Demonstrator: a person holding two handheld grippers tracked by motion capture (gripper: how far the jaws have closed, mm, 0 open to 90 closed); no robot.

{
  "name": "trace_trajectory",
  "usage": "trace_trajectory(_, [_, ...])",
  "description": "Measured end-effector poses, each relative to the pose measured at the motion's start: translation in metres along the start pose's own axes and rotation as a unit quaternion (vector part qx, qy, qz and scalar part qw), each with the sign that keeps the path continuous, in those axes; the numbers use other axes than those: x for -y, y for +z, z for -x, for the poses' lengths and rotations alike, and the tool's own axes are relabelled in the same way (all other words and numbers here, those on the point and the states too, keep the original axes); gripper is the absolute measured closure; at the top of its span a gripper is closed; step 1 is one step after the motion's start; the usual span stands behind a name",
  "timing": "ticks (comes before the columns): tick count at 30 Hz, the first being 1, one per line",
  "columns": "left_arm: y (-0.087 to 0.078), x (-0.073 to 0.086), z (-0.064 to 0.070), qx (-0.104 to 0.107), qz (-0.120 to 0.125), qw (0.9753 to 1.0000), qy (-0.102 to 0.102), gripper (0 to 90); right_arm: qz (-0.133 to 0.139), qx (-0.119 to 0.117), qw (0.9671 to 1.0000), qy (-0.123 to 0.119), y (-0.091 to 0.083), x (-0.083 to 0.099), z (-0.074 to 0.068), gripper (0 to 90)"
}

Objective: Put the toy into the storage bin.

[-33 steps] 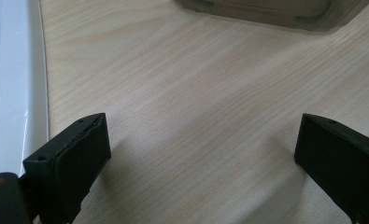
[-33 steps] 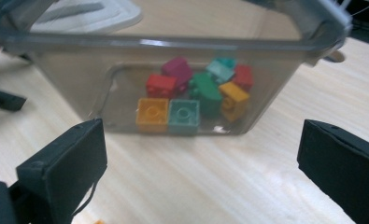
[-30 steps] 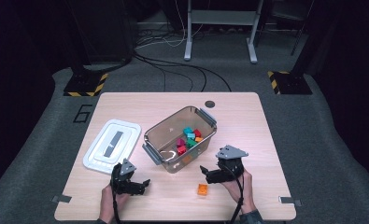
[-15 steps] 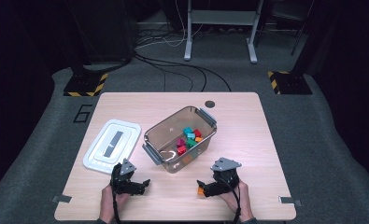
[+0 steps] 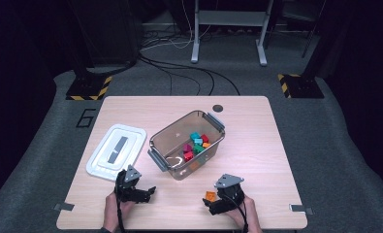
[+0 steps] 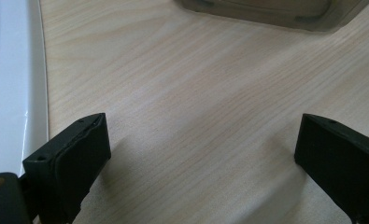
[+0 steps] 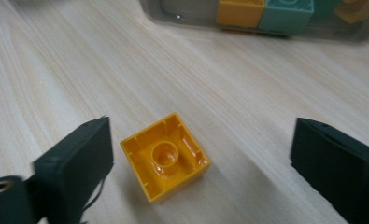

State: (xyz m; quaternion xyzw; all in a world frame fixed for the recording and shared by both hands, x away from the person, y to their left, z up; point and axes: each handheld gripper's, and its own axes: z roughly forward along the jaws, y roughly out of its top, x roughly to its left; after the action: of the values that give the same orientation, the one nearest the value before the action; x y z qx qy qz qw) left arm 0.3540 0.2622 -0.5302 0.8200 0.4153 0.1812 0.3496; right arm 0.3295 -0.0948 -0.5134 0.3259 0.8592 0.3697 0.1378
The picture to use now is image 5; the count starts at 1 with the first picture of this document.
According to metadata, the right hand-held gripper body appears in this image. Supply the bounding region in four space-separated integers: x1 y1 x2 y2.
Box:
213 173 245 208

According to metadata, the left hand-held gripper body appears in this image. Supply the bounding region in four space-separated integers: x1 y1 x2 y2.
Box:
114 164 143 204

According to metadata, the white box lid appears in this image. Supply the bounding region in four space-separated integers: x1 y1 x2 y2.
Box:
85 123 147 183

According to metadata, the clear brown storage box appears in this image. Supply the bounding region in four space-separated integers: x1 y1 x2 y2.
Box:
147 110 226 182

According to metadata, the person's left hand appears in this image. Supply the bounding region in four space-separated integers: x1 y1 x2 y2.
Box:
102 192 136 232

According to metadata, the person's right hand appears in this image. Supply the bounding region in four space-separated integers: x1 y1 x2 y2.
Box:
226 194 261 233

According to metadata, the grey tape piece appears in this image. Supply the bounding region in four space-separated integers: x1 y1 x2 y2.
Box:
52 202 76 212
289 203 314 216

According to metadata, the black stand base striped edge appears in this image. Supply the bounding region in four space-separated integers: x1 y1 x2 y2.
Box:
277 73 325 99
65 75 113 101

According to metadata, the black equipment case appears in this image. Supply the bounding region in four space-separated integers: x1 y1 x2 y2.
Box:
81 0 140 67

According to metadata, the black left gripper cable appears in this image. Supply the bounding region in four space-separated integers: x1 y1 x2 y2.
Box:
114 190 126 233

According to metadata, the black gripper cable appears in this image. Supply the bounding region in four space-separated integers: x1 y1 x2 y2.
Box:
114 190 126 233
229 193 249 233

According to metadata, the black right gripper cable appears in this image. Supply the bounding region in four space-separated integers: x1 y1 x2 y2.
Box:
229 193 249 233

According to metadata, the black floor cable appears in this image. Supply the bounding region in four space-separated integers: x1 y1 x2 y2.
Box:
140 59 216 96
139 54 240 96

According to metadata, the white metal desk frame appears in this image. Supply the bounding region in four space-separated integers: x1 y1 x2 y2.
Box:
190 0 275 67

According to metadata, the white floor cable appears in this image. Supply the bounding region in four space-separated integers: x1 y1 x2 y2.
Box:
140 0 212 51

